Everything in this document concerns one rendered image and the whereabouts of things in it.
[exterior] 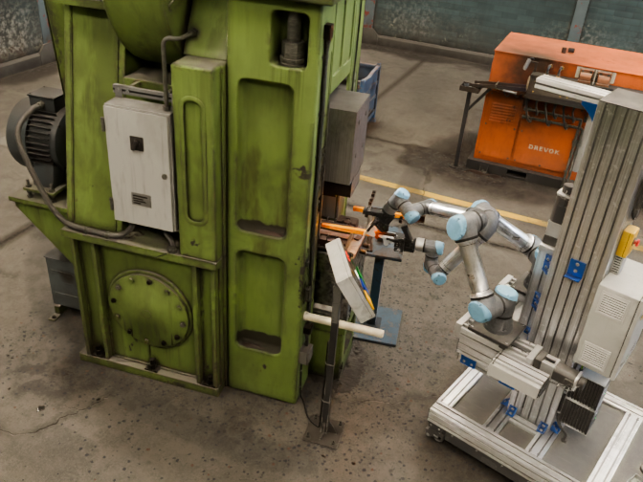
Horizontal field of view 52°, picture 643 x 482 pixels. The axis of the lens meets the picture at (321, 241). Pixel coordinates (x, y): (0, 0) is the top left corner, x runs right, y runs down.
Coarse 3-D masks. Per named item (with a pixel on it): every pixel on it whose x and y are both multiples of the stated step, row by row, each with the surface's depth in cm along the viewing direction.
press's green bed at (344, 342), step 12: (324, 324) 392; (312, 336) 399; (324, 336) 397; (348, 336) 425; (324, 348) 401; (336, 348) 399; (348, 348) 424; (312, 360) 409; (324, 360) 406; (336, 360) 403; (312, 372) 414; (336, 372) 408
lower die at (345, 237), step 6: (324, 222) 381; (330, 222) 381; (336, 222) 382; (324, 228) 374; (330, 228) 374; (324, 234) 370; (330, 234) 369; (336, 234) 370; (342, 234) 370; (348, 234) 371; (324, 240) 366; (330, 240) 366; (342, 240) 367; (348, 240) 371; (324, 246) 368
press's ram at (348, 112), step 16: (336, 96) 337; (352, 96) 339; (368, 96) 341; (336, 112) 322; (352, 112) 319; (336, 128) 326; (352, 128) 324; (336, 144) 330; (352, 144) 328; (336, 160) 334; (352, 160) 333; (336, 176) 339; (352, 176) 342
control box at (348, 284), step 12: (336, 240) 325; (336, 252) 317; (336, 264) 310; (348, 264) 308; (336, 276) 303; (348, 276) 299; (348, 288) 302; (360, 288) 306; (348, 300) 305; (360, 300) 306; (360, 312) 310; (372, 312) 311
